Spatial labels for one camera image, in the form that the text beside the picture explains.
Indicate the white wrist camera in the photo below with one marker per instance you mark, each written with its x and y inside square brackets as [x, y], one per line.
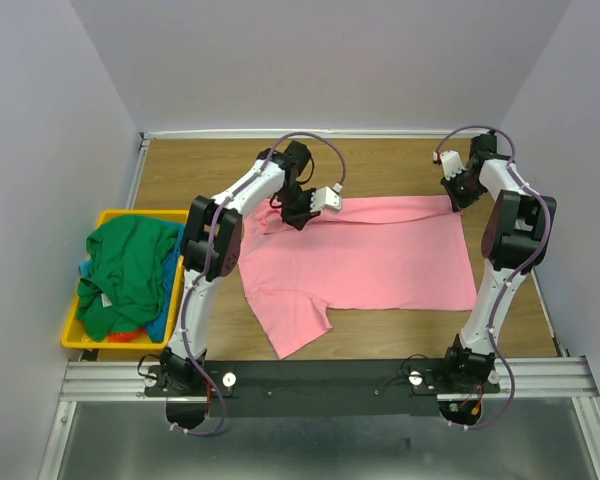
[451, 163]
[325, 198]

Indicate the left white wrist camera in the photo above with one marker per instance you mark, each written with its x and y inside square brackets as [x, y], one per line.
[325, 198]

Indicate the pink t shirt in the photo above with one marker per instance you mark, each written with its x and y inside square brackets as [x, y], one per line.
[377, 253]

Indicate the blue t shirt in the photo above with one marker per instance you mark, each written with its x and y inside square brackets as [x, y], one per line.
[167, 280]

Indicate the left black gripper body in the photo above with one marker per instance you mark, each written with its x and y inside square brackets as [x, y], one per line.
[295, 203]

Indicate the aluminium front rail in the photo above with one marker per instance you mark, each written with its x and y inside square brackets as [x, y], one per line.
[558, 377]

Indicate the yellow plastic bin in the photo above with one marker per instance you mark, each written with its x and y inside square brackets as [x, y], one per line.
[130, 284]

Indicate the orange t shirt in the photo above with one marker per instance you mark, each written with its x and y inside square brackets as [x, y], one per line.
[138, 335]

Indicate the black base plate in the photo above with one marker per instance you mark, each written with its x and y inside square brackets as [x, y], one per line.
[415, 386]

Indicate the green t shirt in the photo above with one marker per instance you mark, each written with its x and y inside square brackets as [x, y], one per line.
[120, 270]

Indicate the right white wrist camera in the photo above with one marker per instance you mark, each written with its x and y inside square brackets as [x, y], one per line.
[451, 163]

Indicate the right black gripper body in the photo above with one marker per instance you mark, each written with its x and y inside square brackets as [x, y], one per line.
[465, 190]

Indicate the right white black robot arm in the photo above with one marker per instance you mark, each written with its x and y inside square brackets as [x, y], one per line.
[515, 240]

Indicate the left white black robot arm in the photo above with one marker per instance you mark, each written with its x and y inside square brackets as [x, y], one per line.
[211, 246]

